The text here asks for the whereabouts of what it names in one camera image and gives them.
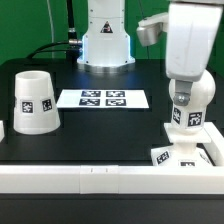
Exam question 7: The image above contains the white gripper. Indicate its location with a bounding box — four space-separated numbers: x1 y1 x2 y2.
137 0 223 106

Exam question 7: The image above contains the white lamp bulb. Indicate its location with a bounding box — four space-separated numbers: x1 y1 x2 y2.
171 70 216 134

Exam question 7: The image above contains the white lamp base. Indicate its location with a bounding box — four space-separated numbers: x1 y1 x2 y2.
151 123 212 167

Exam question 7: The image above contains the white lamp shade cone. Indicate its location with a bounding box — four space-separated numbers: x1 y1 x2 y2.
13 70 60 135

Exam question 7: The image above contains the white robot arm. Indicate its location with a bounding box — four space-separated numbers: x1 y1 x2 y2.
78 0 224 106

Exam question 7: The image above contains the white right fence bar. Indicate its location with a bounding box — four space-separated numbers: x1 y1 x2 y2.
204 122 224 167

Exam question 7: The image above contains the white fence bar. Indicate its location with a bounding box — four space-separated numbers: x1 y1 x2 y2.
204 122 224 167
0 165 224 195

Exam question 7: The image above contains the white marker sheet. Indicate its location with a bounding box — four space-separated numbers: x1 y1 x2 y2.
57 89 149 109

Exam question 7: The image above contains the white left fence block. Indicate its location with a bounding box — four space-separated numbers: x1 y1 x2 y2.
0 120 5 142

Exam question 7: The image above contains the white front fence bar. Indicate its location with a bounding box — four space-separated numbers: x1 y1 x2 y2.
0 165 224 195

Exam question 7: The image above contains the black cable bundle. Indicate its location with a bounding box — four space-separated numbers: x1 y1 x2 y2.
26 0 83 60

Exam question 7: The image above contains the thin white cable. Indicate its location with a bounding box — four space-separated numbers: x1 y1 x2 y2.
46 0 55 44

